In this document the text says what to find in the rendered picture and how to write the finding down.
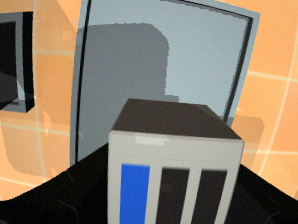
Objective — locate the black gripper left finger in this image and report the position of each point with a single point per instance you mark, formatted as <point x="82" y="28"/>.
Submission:
<point x="79" y="195"/>

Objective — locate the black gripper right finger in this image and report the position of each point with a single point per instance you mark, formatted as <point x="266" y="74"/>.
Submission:
<point x="257" y="202"/>

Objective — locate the grey box with blue and black stripes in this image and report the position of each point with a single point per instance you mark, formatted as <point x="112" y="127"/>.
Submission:
<point x="171" y="163"/>

